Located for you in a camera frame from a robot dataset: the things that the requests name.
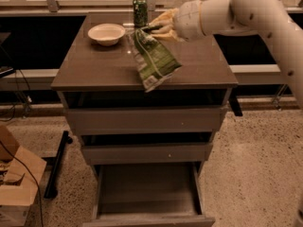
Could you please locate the grey top drawer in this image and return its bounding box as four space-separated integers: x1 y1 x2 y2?
59 92 227 136

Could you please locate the grey drawer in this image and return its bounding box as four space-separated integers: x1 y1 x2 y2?
59 92 227 136
81 131 213 165
81 163 215 227

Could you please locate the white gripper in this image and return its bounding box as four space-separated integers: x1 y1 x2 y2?
150 0 204 42

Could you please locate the green soda can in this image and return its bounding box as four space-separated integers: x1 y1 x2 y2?
133 0 148 27

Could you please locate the black metal bar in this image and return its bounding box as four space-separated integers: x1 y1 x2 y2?
44 131 73 199

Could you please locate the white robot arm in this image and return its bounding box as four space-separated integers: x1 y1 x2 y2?
152 0 303 227

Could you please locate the grey bottom drawer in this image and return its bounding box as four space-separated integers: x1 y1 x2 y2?
81 163 215 227

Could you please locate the white paper bowl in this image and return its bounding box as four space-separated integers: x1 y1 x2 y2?
88 24 126 46

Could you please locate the brown cardboard box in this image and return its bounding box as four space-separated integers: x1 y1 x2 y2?
0 126 46 227

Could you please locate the black cable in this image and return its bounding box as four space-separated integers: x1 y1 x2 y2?
0 140 45 227

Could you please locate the grey drawer cabinet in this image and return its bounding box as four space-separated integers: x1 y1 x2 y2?
52 12 238 227

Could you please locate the green jalapeno chip bag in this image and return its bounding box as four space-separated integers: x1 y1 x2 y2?
127 28 182 93

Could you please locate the grey middle drawer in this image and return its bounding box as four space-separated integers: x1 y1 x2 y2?
81 131 213 165

